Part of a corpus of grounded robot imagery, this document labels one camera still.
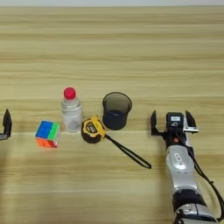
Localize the black mesh cup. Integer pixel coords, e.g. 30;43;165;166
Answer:
101;91;133;131

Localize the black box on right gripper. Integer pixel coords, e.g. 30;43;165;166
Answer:
165;112;185;132

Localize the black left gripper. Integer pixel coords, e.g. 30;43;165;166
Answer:
0;108;13;142

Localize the yellow black tape measure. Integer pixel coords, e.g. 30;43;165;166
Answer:
80;115;152;170

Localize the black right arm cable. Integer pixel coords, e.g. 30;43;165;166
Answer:
177;132;224;222

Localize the colourful puzzle cube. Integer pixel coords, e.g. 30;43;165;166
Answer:
34;120;62;149

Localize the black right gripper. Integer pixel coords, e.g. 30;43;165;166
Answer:
150;109;200;151

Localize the clear bottle with red cap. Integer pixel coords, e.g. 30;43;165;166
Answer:
60;87;83;134

